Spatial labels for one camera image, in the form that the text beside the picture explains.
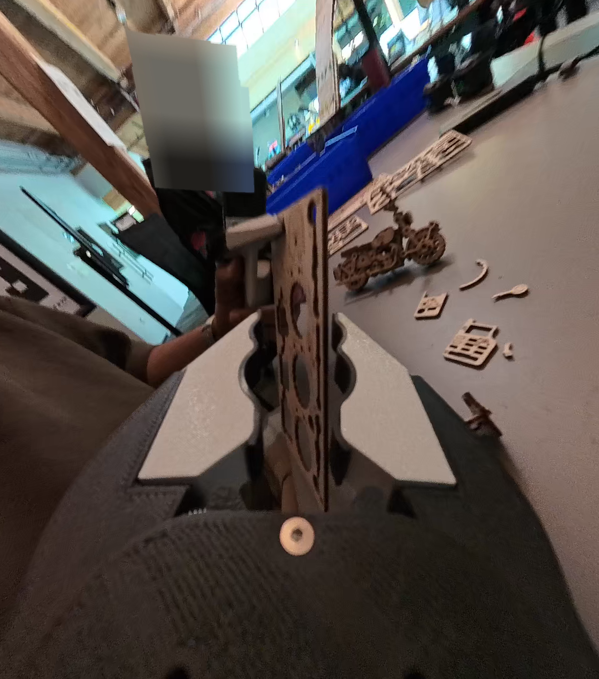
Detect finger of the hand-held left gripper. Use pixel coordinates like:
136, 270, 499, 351
225, 214, 285, 254

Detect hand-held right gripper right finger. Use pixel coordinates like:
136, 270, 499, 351
331, 312, 457, 487

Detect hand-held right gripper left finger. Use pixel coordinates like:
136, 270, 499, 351
137, 311, 269, 487

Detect wooden puzzle sheet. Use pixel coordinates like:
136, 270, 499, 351
270, 187, 330, 513
365, 172, 404, 214

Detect person's left forearm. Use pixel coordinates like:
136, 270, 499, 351
146, 323, 216, 389

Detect grey desk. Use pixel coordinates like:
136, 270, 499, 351
326, 50, 599, 679

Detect person's left hand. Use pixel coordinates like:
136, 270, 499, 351
212, 258, 261, 344

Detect notched square wooden piece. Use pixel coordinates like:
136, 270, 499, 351
414, 290, 449, 320

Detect wooden motorcycle model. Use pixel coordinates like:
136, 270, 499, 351
334, 204, 447, 292

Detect grid-slotted wooden piece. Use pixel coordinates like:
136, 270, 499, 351
443, 319, 499, 368

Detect wooden pillar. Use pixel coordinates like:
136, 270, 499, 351
0, 0, 162, 215

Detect curved toothed wooden piece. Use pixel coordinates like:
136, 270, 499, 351
459, 258, 490, 291

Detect person's brown shirt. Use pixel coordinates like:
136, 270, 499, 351
0, 289, 183, 679

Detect wooden display board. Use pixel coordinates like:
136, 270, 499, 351
312, 0, 344, 115

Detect long slotted wooden sheet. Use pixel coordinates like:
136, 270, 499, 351
389, 129, 473, 198

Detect black charger device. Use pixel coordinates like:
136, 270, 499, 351
424, 45, 496, 113

